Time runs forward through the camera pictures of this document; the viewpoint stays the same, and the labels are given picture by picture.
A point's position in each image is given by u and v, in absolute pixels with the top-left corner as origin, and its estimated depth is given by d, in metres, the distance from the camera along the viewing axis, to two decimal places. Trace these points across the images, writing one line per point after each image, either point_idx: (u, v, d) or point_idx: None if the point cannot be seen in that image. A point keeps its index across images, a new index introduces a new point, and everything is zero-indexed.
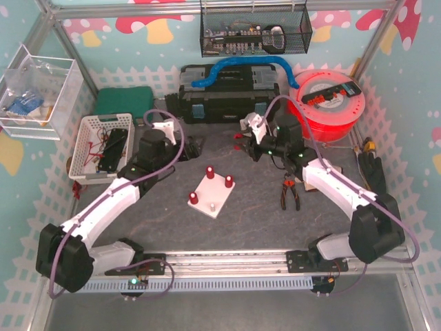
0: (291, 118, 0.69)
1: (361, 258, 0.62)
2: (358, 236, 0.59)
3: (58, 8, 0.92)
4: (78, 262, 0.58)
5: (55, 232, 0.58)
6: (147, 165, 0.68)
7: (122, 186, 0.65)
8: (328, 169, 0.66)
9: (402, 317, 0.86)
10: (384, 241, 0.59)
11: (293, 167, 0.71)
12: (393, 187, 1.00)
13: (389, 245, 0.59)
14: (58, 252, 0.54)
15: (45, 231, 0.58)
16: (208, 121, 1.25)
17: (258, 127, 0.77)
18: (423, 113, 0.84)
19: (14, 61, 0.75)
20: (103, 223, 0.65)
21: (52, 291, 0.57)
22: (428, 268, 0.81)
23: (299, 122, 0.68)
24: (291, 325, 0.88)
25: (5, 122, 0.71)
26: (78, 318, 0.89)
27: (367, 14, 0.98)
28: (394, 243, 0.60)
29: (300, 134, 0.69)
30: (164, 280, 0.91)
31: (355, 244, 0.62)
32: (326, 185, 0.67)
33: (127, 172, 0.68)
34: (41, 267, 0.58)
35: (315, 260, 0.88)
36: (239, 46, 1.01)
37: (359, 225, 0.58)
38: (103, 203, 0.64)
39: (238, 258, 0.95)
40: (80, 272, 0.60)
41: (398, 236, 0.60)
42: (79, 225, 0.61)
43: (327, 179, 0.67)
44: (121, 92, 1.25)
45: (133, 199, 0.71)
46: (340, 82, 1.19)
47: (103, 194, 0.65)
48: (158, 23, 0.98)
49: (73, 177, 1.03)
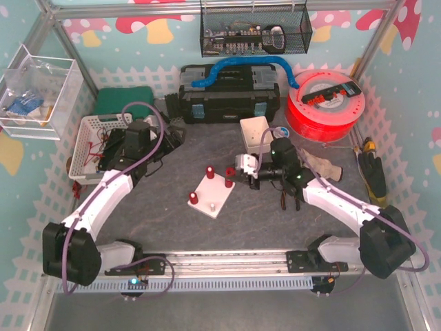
0: (284, 143, 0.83)
1: (375, 272, 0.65)
2: (370, 252, 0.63)
3: (58, 9, 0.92)
4: (86, 254, 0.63)
5: (58, 230, 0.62)
6: (134, 154, 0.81)
7: (116, 177, 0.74)
8: (328, 189, 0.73)
9: (402, 317, 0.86)
10: (395, 253, 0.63)
11: (294, 189, 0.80)
12: (393, 187, 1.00)
13: (400, 257, 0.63)
14: (66, 246, 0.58)
15: (47, 231, 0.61)
16: (208, 121, 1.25)
17: (251, 167, 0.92)
18: (423, 113, 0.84)
19: (14, 61, 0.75)
20: (103, 214, 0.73)
21: (66, 286, 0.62)
22: (429, 269, 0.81)
23: (291, 146, 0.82)
24: (291, 325, 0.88)
25: (5, 122, 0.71)
26: (77, 318, 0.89)
27: (367, 14, 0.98)
28: (404, 254, 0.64)
29: (295, 158, 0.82)
30: (164, 280, 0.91)
31: (368, 259, 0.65)
32: (329, 203, 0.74)
33: (117, 163, 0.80)
34: (49, 267, 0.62)
35: (315, 261, 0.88)
36: (239, 46, 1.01)
37: (368, 240, 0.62)
38: (99, 195, 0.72)
39: (238, 258, 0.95)
40: (89, 265, 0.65)
41: (406, 247, 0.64)
42: (80, 219, 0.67)
43: (329, 197, 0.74)
44: (122, 92, 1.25)
45: (127, 189, 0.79)
46: (340, 82, 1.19)
47: (98, 187, 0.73)
48: (158, 23, 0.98)
49: (73, 177, 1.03)
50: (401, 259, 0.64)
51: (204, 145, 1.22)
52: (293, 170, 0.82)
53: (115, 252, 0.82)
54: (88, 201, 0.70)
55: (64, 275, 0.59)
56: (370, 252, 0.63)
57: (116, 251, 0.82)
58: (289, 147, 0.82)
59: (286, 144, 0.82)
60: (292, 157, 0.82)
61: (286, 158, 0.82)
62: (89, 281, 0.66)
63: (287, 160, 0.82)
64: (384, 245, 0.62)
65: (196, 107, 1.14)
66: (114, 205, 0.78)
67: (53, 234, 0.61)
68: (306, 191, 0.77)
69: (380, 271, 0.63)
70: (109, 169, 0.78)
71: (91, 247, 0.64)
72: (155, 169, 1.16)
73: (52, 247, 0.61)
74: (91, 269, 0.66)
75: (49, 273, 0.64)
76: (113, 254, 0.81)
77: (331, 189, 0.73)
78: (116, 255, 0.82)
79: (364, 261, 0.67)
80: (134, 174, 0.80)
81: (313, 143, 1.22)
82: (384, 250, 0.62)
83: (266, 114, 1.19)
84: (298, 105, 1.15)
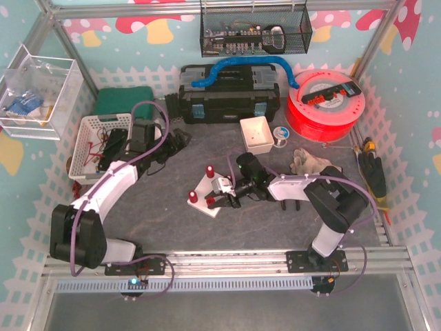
0: (249, 156, 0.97)
1: (340, 230, 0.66)
2: (323, 209, 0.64)
3: (58, 8, 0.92)
4: (94, 237, 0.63)
5: (66, 212, 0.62)
6: (140, 147, 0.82)
7: (122, 166, 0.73)
8: (282, 177, 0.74)
9: (402, 317, 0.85)
10: (349, 206, 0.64)
11: (265, 194, 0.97)
12: (393, 188, 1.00)
13: (354, 207, 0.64)
14: (75, 225, 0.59)
15: (57, 212, 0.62)
16: (209, 121, 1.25)
17: (225, 185, 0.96)
18: (424, 113, 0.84)
19: (14, 61, 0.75)
20: (107, 201, 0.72)
21: (73, 269, 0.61)
22: (429, 268, 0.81)
23: (253, 157, 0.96)
24: (291, 325, 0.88)
25: (5, 122, 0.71)
26: (76, 319, 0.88)
27: (367, 14, 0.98)
28: (356, 204, 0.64)
29: (259, 166, 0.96)
30: (164, 280, 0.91)
31: (326, 221, 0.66)
32: (287, 187, 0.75)
33: (122, 156, 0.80)
34: (56, 249, 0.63)
35: (317, 263, 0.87)
36: (239, 46, 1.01)
37: (314, 198, 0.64)
38: (107, 181, 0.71)
39: (238, 258, 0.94)
40: (95, 246, 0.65)
41: (358, 197, 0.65)
42: (89, 202, 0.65)
43: (284, 183, 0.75)
44: (122, 92, 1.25)
45: (131, 180, 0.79)
46: (340, 82, 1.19)
47: (105, 175, 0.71)
48: (158, 23, 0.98)
49: (73, 177, 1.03)
50: (358, 211, 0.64)
51: (204, 145, 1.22)
52: (260, 177, 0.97)
53: (116, 245, 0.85)
54: (98, 185, 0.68)
55: (72, 258, 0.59)
56: (323, 211, 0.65)
57: (116, 244, 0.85)
58: (251, 159, 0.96)
59: (247, 157, 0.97)
60: (257, 167, 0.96)
61: (252, 168, 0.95)
62: (93, 264, 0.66)
63: (253, 170, 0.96)
64: (330, 198, 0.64)
65: (196, 107, 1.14)
66: (118, 196, 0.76)
67: (63, 216, 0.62)
68: (270, 187, 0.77)
69: (340, 226, 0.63)
70: (114, 161, 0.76)
71: (98, 228, 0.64)
72: (156, 170, 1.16)
73: (60, 229, 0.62)
74: (96, 252, 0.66)
75: (56, 256, 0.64)
76: (116, 245, 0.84)
77: (285, 177, 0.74)
78: (118, 249, 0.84)
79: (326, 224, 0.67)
80: (138, 167, 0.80)
81: (313, 143, 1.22)
82: (331, 202, 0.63)
83: (265, 114, 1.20)
84: (298, 105, 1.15)
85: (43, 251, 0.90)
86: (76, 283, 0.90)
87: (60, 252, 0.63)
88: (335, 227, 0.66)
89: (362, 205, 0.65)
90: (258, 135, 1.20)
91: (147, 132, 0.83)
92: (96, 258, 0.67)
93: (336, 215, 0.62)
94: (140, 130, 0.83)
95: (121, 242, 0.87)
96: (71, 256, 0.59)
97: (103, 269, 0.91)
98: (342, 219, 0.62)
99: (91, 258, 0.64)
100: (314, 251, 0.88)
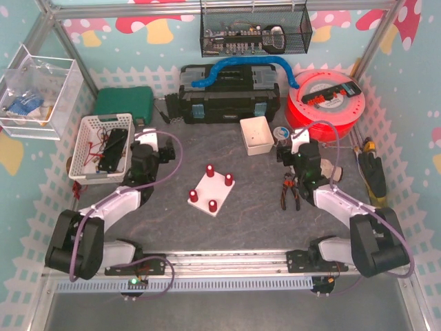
0: (312, 149, 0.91)
1: (364, 272, 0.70)
2: (358, 245, 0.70)
3: (58, 8, 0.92)
4: (96, 243, 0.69)
5: (72, 218, 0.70)
6: (142, 177, 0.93)
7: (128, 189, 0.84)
8: (335, 189, 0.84)
9: (402, 318, 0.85)
10: (385, 256, 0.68)
11: (307, 194, 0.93)
12: (393, 188, 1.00)
13: (391, 258, 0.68)
14: (80, 229, 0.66)
15: (63, 217, 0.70)
16: (208, 121, 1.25)
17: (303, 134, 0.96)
18: (424, 113, 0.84)
19: (14, 61, 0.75)
20: (111, 216, 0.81)
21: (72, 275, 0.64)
22: (428, 269, 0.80)
23: (318, 154, 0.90)
24: (291, 325, 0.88)
25: (5, 122, 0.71)
26: (78, 318, 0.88)
27: (367, 14, 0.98)
28: (391, 258, 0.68)
29: (316, 165, 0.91)
30: (164, 280, 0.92)
31: (357, 256, 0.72)
32: (334, 203, 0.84)
33: (129, 183, 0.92)
34: (54, 254, 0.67)
35: (313, 257, 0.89)
36: (239, 46, 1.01)
37: (355, 230, 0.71)
38: (113, 198, 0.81)
39: (238, 258, 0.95)
40: (95, 256, 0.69)
41: (399, 251, 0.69)
42: (95, 211, 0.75)
43: (333, 198, 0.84)
44: (122, 92, 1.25)
45: (134, 205, 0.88)
46: (340, 82, 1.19)
47: (112, 193, 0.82)
48: (158, 23, 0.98)
49: (73, 177, 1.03)
50: (393, 264, 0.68)
51: (204, 145, 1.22)
52: (311, 176, 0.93)
53: (112, 249, 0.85)
54: (105, 199, 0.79)
55: (73, 261, 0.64)
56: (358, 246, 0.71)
57: (114, 248, 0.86)
58: (315, 155, 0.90)
59: (313, 151, 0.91)
60: (316, 163, 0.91)
61: (310, 163, 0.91)
62: (88, 276, 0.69)
63: (311, 165, 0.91)
64: (371, 240, 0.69)
65: (196, 107, 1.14)
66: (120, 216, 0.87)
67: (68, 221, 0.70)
68: (316, 191, 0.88)
69: (367, 267, 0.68)
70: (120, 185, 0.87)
71: (100, 238, 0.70)
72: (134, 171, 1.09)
73: (63, 232, 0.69)
74: (94, 263, 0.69)
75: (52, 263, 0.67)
76: (111, 252, 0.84)
77: (337, 192, 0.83)
78: (115, 254, 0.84)
79: (356, 261, 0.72)
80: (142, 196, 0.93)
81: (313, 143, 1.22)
82: (368, 242, 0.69)
83: (265, 114, 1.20)
84: (298, 105, 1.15)
85: (43, 251, 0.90)
86: (76, 283, 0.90)
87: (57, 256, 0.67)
88: (362, 266, 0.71)
89: (397, 261, 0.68)
90: (258, 135, 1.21)
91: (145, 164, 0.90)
92: (92, 269, 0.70)
93: (368, 256, 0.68)
94: (138, 166, 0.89)
95: (118, 245, 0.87)
96: (71, 263, 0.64)
97: (103, 269, 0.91)
98: (371, 263, 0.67)
99: (89, 267, 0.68)
100: (315, 246, 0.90)
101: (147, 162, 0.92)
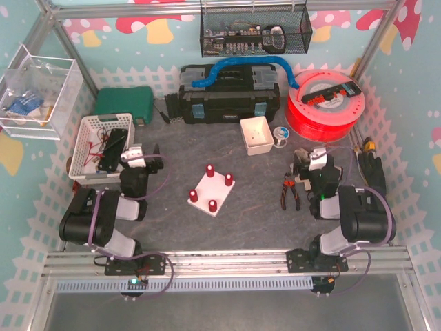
0: (334, 174, 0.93)
1: (348, 237, 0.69)
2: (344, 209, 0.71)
3: (58, 8, 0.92)
4: (111, 209, 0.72)
5: (88, 191, 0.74)
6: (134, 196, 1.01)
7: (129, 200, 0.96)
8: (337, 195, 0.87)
9: (402, 317, 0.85)
10: (367, 225, 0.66)
11: (315, 210, 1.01)
12: (393, 187, 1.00)
13: (371, 229, 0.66)
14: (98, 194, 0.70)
15: (82, 189, 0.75)
16: (209, 121, 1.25)
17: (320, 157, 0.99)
18: (423, 113, 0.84)
19: (14, 61, 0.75)
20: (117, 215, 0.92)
21: (90, 236, 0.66)
22: (428, 268, 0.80)
23: (337, 180, 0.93)
24: (291, 325, 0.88)
25: (5, 122, 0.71)
26: (78, 318, 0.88)
27: (367, 14, 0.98)
28: (375, 227, 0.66)
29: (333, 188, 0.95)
30: (163, 280, 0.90)
31: (342, 222, 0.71)
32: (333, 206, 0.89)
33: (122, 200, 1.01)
34: (69, 220, 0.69)
35: (313, 253, 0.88)
36: (239, 46, 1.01)
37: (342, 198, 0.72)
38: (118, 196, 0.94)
39: (237, 258, 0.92)
40: (109, 222, 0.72)
41: (385, 225, 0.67)
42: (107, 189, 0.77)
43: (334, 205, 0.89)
44: (122, 92, 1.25)
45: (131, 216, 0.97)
46: (340, 82, 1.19)
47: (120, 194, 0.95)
48: (158, 23, 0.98)
49: (73, 177, 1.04)
50: (375, 234, 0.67)
51: (204, 145, 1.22)
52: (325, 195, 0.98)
53: (120, 237, 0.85)
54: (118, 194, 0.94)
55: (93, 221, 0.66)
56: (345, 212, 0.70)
57: (120, 238, 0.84)
58: (335, 181, 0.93)
59: (335, 175, 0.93)
60: (333, 186, 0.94)
61: (327, 186, 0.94)
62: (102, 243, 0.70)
63: (327, 187, 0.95)
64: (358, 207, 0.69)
65: (196, 107, 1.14)
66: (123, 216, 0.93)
67: (85, 191, 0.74)
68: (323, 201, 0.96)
69: (349, 232, 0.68)
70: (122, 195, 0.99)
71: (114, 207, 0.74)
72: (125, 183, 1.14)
73: (80, 201, 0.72)
74: (107, 230, 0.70)
75: (64, 231, 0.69)
76: (118, 239, 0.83)
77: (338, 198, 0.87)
78: (121, 243, 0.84)
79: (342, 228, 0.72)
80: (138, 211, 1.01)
81: (313, 143, 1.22)
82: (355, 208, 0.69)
83: (265, 114, 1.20)
84: (298, 105, 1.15)
85: (43, 251, 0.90)
86: (76, 283, 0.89)
87: (71, 223, 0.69)
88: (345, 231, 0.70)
89: (381, 233, 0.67)
90: (258, 135, 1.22)
91: (134, 187, 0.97)
92: (105, 236, 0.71)
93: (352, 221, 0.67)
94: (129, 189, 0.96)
95: (123, 237, 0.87)
96: (91, 225, 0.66)
97: (103, 269, 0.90)
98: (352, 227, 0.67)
99: (105, 231, 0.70)
100: (318, 241, 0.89)
101: (138, 183, 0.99)
